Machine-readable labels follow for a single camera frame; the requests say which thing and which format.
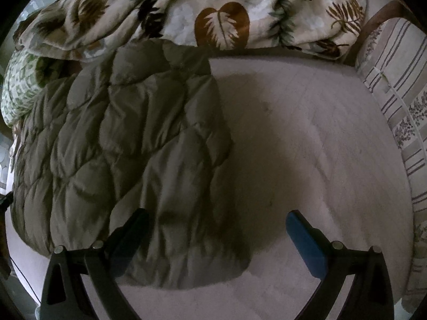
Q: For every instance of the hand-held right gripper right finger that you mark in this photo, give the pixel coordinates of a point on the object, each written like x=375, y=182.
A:
x=305, y=243

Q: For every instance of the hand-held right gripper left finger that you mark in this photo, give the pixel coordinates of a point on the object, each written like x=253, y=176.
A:
x=128, y=240

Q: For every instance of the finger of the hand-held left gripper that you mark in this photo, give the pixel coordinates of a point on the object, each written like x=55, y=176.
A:
x=4, y=202

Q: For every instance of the olive quilted comforter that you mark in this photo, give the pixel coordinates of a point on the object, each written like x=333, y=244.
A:
x=133, y=160

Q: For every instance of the bed with pale sheet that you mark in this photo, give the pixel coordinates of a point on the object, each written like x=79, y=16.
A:
x=317, y=146

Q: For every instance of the green patterned pillow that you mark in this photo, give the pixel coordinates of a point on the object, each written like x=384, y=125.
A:
x=20, y=86

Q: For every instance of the striped pillow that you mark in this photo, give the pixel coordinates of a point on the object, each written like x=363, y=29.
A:
x=400, y=83

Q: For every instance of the brown wooden bed frame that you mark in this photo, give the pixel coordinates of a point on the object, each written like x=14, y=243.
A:
x=378, y=15

